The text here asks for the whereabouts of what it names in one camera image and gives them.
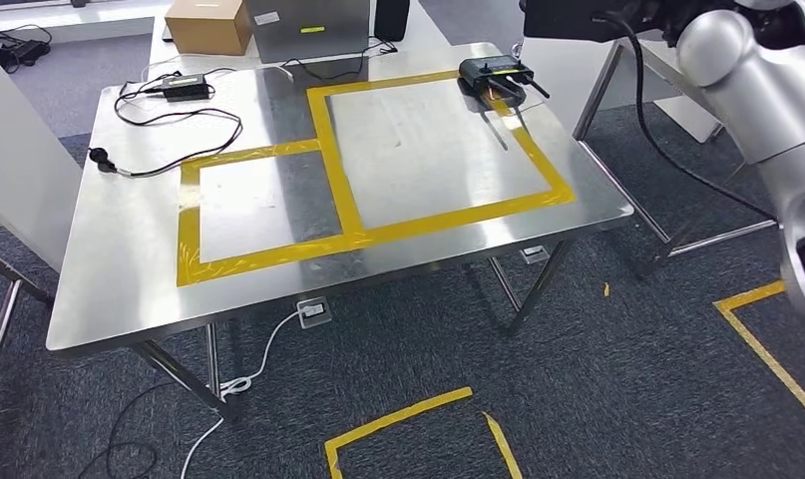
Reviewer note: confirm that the stainless steel workbench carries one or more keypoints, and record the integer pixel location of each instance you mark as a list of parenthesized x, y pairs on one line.
[(408, 145)]

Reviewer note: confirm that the yellow workbench tape outline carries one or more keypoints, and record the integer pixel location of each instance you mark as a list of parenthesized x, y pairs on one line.
[(336, 165)]

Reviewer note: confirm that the metal floor socket plate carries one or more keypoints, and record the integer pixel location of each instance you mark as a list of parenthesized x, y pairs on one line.
[(534, 254), (313, 313)]

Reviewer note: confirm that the yellow floor tape square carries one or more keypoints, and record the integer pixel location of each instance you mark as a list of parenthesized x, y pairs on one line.
[(752, 294), (402, 413)]

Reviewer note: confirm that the black remote with antennas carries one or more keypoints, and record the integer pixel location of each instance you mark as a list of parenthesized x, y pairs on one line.
[(488, 73)]

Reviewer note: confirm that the black upright box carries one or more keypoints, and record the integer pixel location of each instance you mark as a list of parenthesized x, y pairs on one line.
[(392, 20)]

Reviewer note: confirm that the grey metal case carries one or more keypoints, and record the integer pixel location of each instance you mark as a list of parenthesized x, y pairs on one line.
[(309, 30)]

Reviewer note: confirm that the black power adapter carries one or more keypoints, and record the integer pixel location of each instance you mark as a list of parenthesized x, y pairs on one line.
[(185, 87)]

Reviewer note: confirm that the brown cardboard box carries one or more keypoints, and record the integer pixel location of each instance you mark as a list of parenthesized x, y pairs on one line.
[(207, 26)]

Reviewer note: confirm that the white desk side panel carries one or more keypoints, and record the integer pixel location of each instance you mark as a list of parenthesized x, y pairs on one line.
[(19, 152)]

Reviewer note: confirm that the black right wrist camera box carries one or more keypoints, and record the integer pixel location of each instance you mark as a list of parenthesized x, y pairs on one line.
[(574, 20)]

